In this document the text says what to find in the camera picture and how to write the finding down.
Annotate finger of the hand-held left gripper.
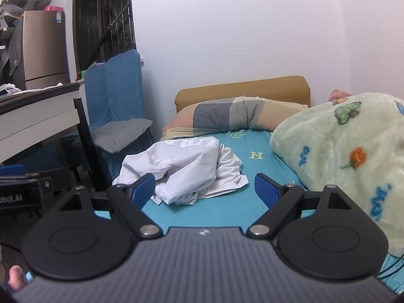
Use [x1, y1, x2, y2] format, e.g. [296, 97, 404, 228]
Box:
[27, 167, 76, 196]
[0, 164, 28, 178]

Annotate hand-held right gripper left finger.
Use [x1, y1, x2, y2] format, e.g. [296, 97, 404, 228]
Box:
[47, 173, 163, 238]

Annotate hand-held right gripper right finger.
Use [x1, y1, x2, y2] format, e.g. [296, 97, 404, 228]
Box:
[247, 173, 363, 237]

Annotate white t-shirt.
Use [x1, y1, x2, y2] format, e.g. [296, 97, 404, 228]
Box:
[113, 137, 250, 206]

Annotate person's left hand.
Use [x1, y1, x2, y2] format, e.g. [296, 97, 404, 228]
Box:
[9, 266, 30, 291]

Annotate blue patterned bed sheet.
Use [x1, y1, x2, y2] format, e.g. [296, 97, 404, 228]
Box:
[24, 126, 404, 288]

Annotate grey cushion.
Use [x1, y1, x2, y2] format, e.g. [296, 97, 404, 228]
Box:
[71, 119, 154, 154]

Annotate white desk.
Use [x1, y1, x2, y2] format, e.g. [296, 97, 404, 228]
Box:
[0, 80, 81, 165]

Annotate white plastic bag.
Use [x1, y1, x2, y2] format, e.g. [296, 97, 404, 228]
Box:
[0, 84, 20, 97]

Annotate green printed fleece blanket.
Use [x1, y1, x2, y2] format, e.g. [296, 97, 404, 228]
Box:
[270, 92, 404, 256]

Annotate plaid pillow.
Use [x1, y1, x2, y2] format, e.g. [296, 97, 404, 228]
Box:
[162, 95, 310, 140]

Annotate blue covered chair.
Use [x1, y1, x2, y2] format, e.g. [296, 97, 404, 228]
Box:
[84, 50, 157, 180]

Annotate tan padded headboard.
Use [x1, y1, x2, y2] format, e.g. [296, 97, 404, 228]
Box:
[174, 76, 311, 114]

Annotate pink plush blanket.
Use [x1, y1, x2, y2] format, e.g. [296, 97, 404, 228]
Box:
[328, 89, 353, 102]

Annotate bronze refrigerator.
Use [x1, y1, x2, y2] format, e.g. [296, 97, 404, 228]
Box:
[21, 10, 70, 90]

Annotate dark window with grille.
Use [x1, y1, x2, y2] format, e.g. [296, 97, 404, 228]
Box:
[72, 0, 137, 73]

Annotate black chair frame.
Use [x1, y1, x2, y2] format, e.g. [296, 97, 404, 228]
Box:
[73, 98, 109, 193]

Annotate black cable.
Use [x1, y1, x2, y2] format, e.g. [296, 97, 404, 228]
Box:
[379, 252, 404, 281]

